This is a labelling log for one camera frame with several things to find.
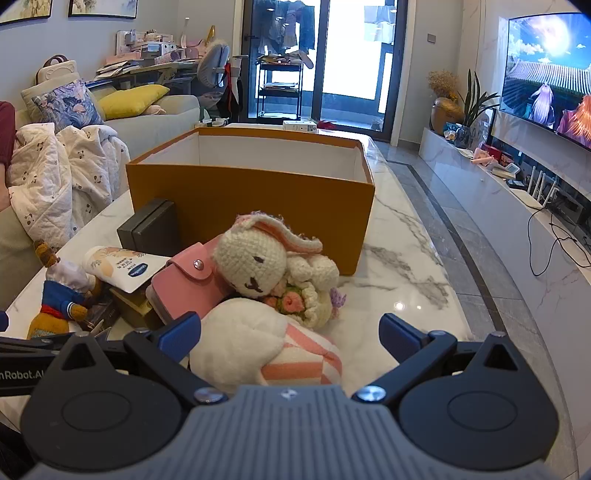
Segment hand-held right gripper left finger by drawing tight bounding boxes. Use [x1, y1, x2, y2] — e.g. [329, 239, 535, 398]
[58, 311, 229, 407]

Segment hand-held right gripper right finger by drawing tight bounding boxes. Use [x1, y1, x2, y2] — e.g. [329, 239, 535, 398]
[351, 313, 525, 404]

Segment pink card wallet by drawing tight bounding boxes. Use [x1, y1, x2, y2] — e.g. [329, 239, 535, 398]
[145, 234, 232, 330]

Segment gold cardboard box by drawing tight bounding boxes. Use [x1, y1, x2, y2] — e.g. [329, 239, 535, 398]
[108, 286, 162, 330]

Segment bear doll with blue sweater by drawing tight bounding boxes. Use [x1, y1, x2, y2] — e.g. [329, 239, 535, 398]
[27, 240, 105, 340]

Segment white pink striped plush toy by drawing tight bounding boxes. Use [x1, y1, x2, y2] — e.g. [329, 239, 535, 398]
[189, 298, 343, 386]

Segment white lotion tube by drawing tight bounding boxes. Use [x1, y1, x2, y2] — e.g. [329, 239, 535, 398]
[82, 246, 171, 294]

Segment white crochet bunny doll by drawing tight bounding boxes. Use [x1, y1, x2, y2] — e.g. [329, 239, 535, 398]
[213, 211, 347, 330]

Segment dark grey gift box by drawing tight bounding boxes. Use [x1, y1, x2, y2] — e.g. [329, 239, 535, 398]
[116, 198, 181, 259]

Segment orange cardboard box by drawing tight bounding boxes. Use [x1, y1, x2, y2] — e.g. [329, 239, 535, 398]
[126, 127, 376, 277]

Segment white printed quilt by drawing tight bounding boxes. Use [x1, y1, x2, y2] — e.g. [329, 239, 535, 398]
[7, 122, 131, 252]

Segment white marble TV console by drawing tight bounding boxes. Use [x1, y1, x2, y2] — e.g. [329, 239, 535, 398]
[418, 127, 591, 370]

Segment white wifi router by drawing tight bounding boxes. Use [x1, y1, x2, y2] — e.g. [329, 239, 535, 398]
[522, 166, 561, 206]

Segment light grey sofa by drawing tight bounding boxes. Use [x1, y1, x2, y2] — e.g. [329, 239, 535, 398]
[0, 95, 201, 312]

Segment gold vase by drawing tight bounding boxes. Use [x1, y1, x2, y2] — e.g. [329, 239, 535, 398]
[431, 97, 464, 134]

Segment blue floral pillow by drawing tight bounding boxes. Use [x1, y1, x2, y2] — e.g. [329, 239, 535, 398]
[31, 78, 106, 134]

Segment yellow pillow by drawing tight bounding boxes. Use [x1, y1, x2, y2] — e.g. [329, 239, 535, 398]
[98, 84, 171, 121]

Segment green potted plant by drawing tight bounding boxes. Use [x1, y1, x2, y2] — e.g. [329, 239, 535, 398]
[457, 69, 500, 127]

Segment white bear-shaped bag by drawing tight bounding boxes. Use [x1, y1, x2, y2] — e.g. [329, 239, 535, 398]
[34, 54, 78, 86]

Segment dried flower bunch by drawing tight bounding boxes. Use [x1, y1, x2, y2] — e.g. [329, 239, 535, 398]
[427, 69, 459, 100]

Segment grey study desk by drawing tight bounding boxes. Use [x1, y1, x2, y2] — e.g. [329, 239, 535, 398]
[85, 62, 204, 97]

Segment black rolling cart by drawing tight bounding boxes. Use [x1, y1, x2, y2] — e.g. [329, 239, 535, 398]
[256, 58, 304, 125]

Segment grey office chair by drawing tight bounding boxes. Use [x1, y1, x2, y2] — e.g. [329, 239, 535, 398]
[196, 44, 243, 116]

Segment glass sliding door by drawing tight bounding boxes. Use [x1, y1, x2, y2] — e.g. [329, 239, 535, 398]
[240, 0, 409, 144]

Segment pile of desk clutter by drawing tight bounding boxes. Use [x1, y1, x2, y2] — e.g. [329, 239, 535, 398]
[95, 28, 218, 79]

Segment framed landscape painting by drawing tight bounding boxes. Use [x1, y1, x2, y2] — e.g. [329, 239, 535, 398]
[68, 0, 139, 19]
[0, 0, 65, 26]

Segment hanging dark clothes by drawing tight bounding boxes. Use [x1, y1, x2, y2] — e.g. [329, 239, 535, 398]
[259, 2, 317, 56]

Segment black cable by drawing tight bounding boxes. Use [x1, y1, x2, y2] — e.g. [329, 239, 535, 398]
[527, 203, 591, 278]

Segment wall-mounted television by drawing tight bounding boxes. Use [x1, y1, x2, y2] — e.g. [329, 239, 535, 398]
[499, 11, 591, 151]

